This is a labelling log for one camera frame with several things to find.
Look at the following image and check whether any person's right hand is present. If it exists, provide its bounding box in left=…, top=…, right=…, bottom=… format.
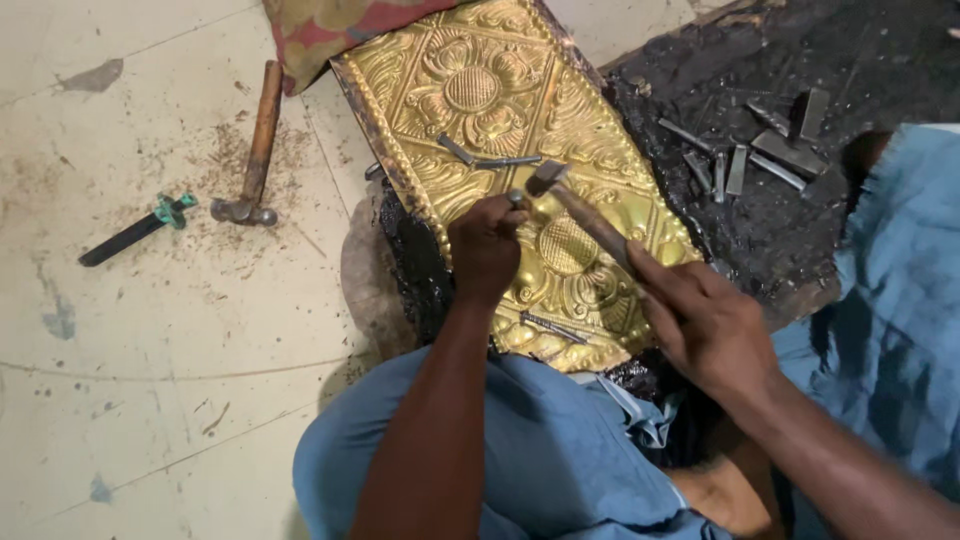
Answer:
left=625, top=240, right=783, bottom=404

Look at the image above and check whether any person's left hand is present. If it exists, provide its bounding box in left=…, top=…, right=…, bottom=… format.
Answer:
left=447, top=192, right=531, bottom=303

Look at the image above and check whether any wooden handled steel hammer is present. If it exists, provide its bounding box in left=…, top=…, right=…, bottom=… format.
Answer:
left=524, top=159, right=645, bottom=276

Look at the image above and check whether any embossed brass sheet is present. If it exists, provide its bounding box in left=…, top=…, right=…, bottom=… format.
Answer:
left=329, top=0, right=704, bottom=375

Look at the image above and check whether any person's blue garment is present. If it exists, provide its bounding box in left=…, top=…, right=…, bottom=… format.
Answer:
left=291, top=123, right=960, bottom=540

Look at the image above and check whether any black pitch board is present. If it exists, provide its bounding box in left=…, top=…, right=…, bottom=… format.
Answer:
left=377, top=0, right=960, bottom=406

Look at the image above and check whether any red floral cushion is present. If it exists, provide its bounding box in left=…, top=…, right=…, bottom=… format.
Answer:
left=260, top=0, right=468, bottom=98

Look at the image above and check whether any heap of steel punches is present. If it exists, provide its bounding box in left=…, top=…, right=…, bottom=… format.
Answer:
left=657, top=87, right=833, bottom=204

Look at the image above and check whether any black tool with green tape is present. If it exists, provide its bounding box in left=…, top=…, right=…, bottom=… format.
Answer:
left=78, top=192, right=199, bottom=269

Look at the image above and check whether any worn wooden handled hammer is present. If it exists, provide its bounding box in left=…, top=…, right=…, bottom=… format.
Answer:
left=209, top=60, right=285, bottom=228

